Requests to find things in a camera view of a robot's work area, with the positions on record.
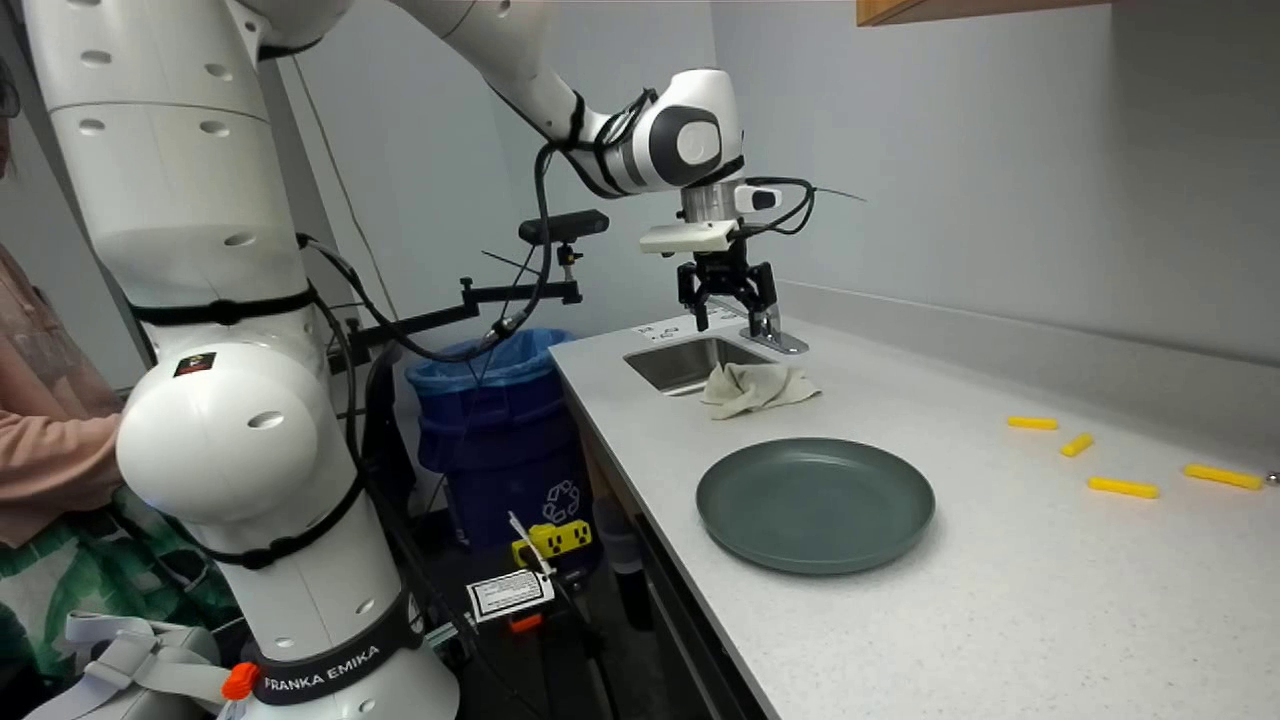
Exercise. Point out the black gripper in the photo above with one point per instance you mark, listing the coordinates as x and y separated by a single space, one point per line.
726 277

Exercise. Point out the beige cleaning cloth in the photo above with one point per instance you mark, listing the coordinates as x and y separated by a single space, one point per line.
754 389

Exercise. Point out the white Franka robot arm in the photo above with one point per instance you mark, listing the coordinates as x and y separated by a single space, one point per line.
201 173

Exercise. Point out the dark green round plate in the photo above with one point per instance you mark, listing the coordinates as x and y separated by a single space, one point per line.
812 504

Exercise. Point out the steel counter sink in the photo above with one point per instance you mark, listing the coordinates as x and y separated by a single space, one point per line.
695 362

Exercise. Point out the blue recycling bin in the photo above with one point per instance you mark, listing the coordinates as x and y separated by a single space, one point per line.
502 443

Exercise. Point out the yellow bin label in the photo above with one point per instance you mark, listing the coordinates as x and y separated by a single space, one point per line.
552 542

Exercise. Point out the yellow pasta piece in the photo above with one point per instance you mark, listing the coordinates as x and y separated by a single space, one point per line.
1121 491
1077 445
1034 423
1223 474

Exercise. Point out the white hanging tag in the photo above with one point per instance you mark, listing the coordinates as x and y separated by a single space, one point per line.
508 599

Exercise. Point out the pink sleeved person arm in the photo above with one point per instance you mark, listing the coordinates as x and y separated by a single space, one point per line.
54 443

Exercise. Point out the green patterned fabric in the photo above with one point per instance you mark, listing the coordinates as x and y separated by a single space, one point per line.
93 587

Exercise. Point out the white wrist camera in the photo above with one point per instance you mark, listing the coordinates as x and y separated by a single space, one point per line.
689 237

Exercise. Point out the black stereo camera bar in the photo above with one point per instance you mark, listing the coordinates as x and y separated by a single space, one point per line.
563 227

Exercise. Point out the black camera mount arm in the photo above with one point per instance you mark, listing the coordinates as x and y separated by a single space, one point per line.
507 297

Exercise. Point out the wooden wall cabinet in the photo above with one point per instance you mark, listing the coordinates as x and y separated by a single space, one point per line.
972 11

